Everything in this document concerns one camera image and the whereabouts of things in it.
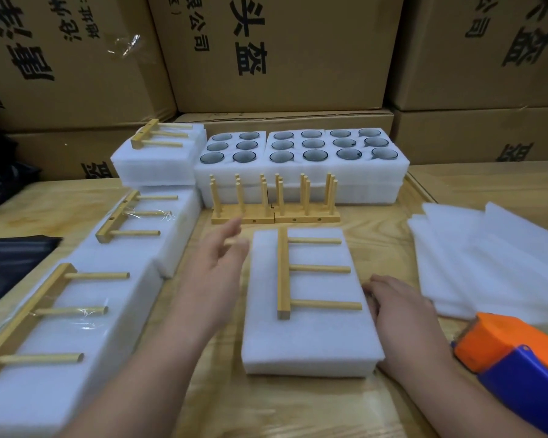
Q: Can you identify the pile of white foam sheets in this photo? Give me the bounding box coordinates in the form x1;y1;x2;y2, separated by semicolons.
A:
406;201;548;327

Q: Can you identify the black plastic bag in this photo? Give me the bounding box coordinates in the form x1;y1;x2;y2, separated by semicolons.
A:
0;91;42;215

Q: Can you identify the person's left forearm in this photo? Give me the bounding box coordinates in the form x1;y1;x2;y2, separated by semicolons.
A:
64;319;230;438

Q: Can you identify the person's right hand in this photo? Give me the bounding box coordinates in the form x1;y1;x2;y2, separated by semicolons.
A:
362;274;458;384

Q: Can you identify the stack of white foam trays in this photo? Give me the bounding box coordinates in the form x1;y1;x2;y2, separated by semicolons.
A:
194;127;411;206

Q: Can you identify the orange and blue tape dispenser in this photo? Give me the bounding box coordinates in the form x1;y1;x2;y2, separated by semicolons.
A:
453;311;548;438

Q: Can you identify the person's right forearm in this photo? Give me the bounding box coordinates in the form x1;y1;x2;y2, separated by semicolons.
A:
397;360;548;438

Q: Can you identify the row of wooden peg racks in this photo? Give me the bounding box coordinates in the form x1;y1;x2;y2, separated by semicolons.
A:
208;173;342;224

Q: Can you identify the person's left hand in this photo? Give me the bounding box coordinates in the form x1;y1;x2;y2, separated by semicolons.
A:
169;218;252;341

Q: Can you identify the stack of brown cardboard boxes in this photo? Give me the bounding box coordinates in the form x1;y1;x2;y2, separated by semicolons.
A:
0;0;548;181

